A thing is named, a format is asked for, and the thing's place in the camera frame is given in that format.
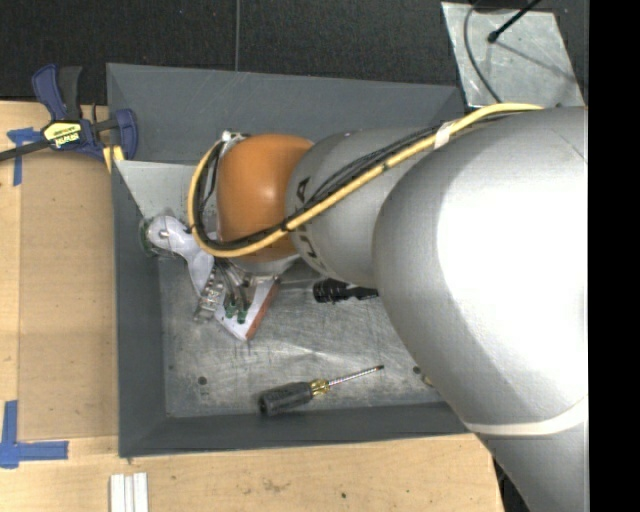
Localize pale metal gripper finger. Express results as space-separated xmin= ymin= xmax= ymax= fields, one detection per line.
xmin=201 ymin=276 xmax=226 ymax=307
xmin=192 ymin=297 xmax=218 ymax=324

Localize grey metal bin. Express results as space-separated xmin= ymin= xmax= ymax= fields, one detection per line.
xmin=104 ymin=62 xmax=475 ymax=459

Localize black and yellow screwdriver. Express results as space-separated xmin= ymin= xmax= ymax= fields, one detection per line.
xmin=256 ymin=364 xmax=386 ymax=419

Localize pale wood flat board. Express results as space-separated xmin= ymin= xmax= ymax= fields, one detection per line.
xmin=17 ymin=102 xmax=121 ymax=443

